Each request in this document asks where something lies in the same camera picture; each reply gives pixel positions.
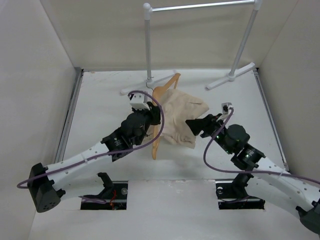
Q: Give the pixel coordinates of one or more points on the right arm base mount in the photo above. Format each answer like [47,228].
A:
[229,198]

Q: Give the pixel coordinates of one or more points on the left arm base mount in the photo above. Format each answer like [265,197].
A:
[114,200]

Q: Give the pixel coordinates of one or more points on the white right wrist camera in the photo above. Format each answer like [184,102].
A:
[226,108]

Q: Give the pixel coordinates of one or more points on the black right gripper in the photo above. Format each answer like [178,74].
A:
[206,125]

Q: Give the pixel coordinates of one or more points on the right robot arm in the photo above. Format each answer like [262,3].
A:
[257,176]

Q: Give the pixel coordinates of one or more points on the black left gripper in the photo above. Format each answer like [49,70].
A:
[154,113]

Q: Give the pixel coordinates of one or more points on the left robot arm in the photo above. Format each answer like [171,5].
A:
[81,175]

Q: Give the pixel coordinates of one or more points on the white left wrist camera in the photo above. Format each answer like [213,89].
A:
[139,101]

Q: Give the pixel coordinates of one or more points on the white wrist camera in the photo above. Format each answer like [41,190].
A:
[226,108]
[139,101]

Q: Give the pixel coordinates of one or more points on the beige trousers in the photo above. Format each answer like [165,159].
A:
[178,107]

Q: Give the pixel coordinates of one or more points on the white clothes rack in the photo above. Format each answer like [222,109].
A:
[195,36]

